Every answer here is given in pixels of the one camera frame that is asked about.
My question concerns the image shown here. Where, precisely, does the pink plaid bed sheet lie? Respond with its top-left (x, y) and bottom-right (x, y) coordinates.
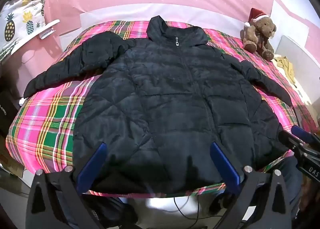
top-left (5, 20), bottom-right (318, 198)

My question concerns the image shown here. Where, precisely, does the white panel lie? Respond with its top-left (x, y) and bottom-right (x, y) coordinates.
top-left (274, 35), bottom-right (314, 70)

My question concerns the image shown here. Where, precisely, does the person's leg in jeans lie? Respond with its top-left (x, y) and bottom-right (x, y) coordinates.
top-left (271, 156), bottom-right (305, 221)

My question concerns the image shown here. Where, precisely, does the white wall hook rack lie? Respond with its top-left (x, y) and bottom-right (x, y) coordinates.
top-left (39, 19), bottom-right (61, 40)

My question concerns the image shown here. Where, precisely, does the brown teddy bear santa hat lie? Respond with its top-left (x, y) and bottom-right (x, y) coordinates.
top-left (239, 8), bottom-right (277, 62)

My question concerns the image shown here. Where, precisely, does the white headboard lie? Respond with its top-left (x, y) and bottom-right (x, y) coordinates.
top-left (59, 3), bottom-right (250, 47)

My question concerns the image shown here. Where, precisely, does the black puffer jacket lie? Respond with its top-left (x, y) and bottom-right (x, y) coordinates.
top-left (23, 15), bottom-right (293, 193)

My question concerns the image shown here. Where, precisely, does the pineapple print curtain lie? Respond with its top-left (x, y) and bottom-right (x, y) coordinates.
top-left (0, 0), bottom-right (47, 62)

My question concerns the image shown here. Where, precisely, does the yellow cloth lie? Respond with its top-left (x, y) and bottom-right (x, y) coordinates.
top-left (271, 54), bottom-right (300, 87)

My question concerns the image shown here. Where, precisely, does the black cable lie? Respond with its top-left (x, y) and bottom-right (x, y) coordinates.
top-left (173, 194), bottom-right (227, 229)

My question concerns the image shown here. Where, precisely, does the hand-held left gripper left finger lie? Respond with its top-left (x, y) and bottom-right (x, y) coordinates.
top-left (26, 142), bottom-right (108, 229)

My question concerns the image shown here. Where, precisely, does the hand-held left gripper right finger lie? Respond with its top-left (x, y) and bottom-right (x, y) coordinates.
top-left (211, 142), bottom-right (293, 229)

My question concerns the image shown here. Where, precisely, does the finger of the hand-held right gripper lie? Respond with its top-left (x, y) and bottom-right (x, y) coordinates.
top-left (278, 130), bottom-right (305, 151)
top-left (291, 125), bottom-right (320, 145)

